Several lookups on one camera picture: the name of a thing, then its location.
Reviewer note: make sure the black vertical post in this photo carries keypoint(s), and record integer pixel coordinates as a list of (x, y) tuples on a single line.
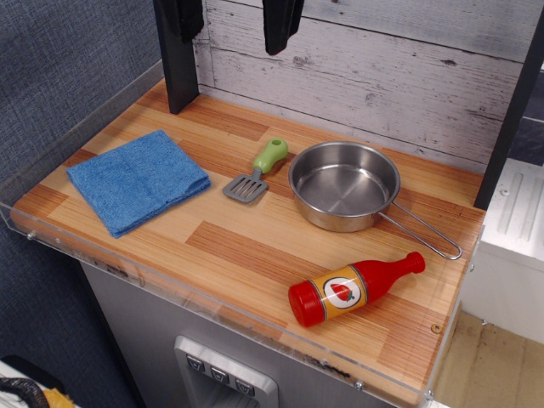
[(515, 111), (178, 59)]

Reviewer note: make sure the black and yellow object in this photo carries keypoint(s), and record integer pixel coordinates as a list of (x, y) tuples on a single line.
[(29, 393)]

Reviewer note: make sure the black left vertical post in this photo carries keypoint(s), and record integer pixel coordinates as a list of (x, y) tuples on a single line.
[(178, 59)]

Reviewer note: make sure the red toy ketchup bottle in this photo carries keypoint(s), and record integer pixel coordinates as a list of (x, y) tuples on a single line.
[(349, 288)]

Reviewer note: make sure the black right vertical post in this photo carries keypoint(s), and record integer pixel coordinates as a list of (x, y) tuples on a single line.
[(515, 111)]

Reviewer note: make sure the stainless steel pan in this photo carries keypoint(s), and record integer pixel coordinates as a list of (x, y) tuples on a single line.
[(348, 187)]

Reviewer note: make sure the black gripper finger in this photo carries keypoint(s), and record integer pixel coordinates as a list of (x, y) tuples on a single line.
[(281, 19), (188, 18)]

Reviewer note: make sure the silver dispenser button panel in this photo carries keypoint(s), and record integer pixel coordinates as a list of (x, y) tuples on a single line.
[(213, 379)]

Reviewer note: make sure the clear acrylic guard rail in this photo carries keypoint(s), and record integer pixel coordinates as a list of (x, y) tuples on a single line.
[(236, 261)]

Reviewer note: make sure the green handled grey spatula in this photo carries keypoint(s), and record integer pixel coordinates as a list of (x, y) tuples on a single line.
[(247, 188)]

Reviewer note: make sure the grey toy fridge cabinet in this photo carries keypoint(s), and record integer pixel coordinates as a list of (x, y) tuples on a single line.
[(146, 325)]

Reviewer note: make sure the white toy sink unit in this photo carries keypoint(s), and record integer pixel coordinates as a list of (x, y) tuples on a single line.
[(504, 281)]

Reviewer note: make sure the blue folded cloth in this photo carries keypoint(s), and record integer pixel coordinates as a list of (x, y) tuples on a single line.
[(133, 183)]

